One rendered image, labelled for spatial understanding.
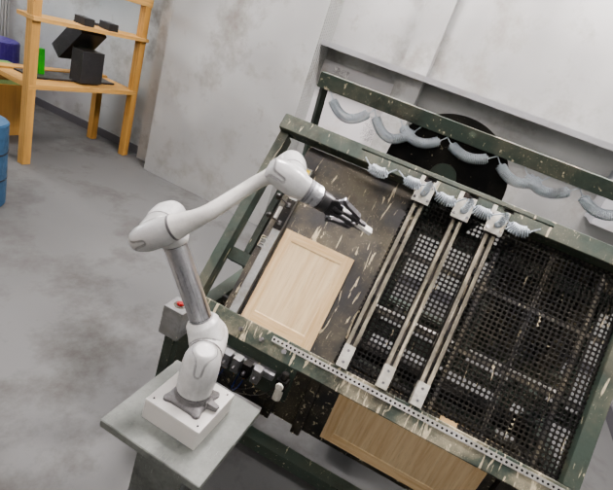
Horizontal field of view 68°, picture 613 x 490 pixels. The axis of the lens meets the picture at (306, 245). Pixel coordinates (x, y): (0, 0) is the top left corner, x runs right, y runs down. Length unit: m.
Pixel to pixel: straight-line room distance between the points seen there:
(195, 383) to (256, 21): 4.67
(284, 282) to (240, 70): 3.81
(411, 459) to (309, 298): 1.11
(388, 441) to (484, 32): 4.24
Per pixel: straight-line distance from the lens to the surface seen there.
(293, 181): 1.55
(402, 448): 2.93
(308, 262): 2.59
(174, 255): 1.92
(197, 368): 1.94
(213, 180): 6.27
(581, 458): 2.74
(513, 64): 5.55
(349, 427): 2.93
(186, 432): 2.05
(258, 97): 5.83
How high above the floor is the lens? 2.36
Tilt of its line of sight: 23 degrees down
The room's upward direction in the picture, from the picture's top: 20 degrees clockwise
